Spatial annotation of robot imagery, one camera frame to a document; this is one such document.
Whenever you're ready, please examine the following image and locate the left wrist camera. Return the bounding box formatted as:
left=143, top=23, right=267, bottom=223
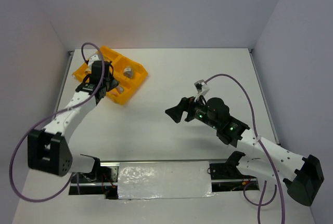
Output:
left=86, top=52, right=101, bottom=71

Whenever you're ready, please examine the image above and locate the silver foil covered plate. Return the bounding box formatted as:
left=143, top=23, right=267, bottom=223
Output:
left=118, top=161, right=214, bottom=200

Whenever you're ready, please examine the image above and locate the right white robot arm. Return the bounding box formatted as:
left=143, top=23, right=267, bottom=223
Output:
left=165, top=97, right=324, bottom=206

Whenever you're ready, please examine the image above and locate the jar of paper clips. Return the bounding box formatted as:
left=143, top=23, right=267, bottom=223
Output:
left=123, top=66, right=134, bottom=78

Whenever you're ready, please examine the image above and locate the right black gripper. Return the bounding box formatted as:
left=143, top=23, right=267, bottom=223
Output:
left=165, top=92, right=219, bottom=129

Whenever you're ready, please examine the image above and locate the pink highlighter pen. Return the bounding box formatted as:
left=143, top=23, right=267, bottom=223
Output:
left=116, top=85, right=124, bottom=94

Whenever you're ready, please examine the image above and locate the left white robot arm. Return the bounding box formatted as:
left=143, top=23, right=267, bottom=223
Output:
left=28, top=60, right=119, bottom=182

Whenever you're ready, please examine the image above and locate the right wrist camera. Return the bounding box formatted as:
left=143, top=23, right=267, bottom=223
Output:
left=194, top=80, right=210, bottom=102

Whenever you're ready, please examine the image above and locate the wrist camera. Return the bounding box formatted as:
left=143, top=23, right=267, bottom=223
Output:
left=86, top=52, right=101, bottom=71
left=194, top=80, right=210, bottom=102

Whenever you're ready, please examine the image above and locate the clear tape roll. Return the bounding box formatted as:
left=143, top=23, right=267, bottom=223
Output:
left=83, top=67, right=92, bottom=76

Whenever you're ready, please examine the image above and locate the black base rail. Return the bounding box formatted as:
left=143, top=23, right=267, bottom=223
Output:
left=69, top=159, right=259, bottom=200

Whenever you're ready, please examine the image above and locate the yellow compartment tray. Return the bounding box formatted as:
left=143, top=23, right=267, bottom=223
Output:
left=73, top=46, right=148, bottom=105

